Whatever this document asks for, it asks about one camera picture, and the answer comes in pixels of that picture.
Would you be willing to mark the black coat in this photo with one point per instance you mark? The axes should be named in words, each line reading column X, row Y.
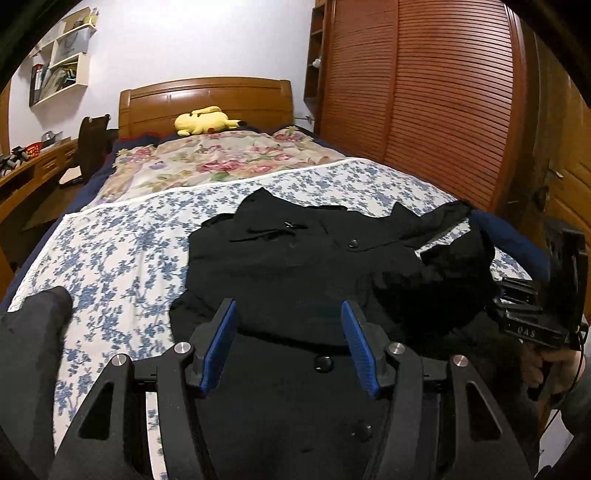
column 300, row 258

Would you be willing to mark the wooden door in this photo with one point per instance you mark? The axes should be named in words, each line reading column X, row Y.
column 572, row 194

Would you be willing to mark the dark chair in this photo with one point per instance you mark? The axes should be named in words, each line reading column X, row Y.
column 94, row 138

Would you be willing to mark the person's right forearm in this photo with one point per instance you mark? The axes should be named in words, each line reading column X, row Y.
column 579, row 406

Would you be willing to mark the yellow plush toy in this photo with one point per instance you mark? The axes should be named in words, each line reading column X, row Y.
column 203, row 121

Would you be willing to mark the navy blue pillow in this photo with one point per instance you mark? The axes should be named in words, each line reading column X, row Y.
column 512, row 244

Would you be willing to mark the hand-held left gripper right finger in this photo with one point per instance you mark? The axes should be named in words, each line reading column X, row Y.
column 359, row 347

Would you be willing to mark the wooden headboard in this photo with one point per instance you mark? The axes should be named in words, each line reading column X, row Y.
column 207, row 94

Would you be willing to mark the red box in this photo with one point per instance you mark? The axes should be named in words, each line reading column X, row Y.
column 32, row 148

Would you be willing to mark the wooden desk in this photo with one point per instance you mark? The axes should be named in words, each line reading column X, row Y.
column 27, row 170

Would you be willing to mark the wooden louvered wardrobe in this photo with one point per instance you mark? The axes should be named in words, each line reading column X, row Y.
column 438, row 92

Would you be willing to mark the blue floral bed sheet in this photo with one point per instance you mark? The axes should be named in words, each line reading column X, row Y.
column 138, row 240

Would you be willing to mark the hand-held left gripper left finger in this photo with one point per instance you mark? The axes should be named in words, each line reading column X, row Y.
column 220, row 344

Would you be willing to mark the white wall shelf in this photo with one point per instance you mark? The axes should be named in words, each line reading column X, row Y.
column 69, row 60

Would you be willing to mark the pink floral quilt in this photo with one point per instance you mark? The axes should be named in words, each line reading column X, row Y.
column 207, row 157

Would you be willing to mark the person's leg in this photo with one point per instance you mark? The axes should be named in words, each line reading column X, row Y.
column 27, row 369

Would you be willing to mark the person's right hand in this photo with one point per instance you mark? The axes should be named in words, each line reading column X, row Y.
column 561, row 364

